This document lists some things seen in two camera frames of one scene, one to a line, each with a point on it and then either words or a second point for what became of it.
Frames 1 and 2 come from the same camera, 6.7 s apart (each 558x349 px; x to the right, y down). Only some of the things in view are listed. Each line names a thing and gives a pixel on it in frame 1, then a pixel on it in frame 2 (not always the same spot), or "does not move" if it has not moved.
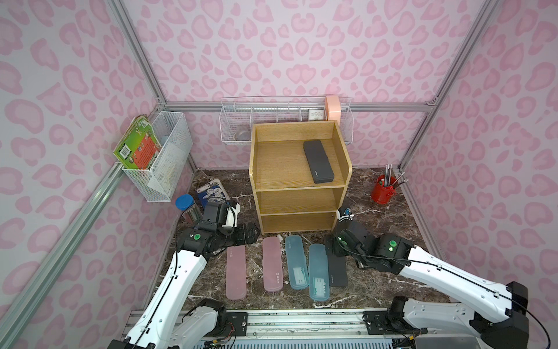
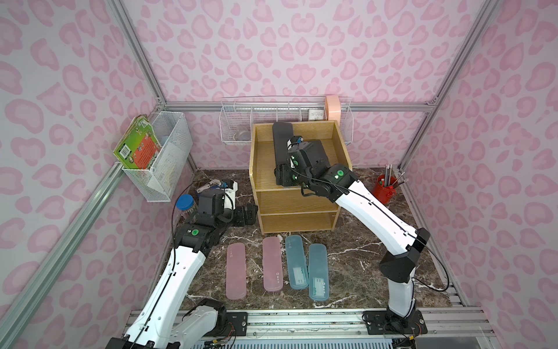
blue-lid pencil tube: x=191 y=212 does not move
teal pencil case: x=296 y=262 does not move
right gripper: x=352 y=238 to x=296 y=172
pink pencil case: x=236 y=288 does not move
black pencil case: x=338 y=271 to x=282 y=131
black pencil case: x=318 y=161 does not move
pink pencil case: x=272 y=265 does not move
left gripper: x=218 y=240 to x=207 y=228
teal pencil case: x=319 y=278 does not move
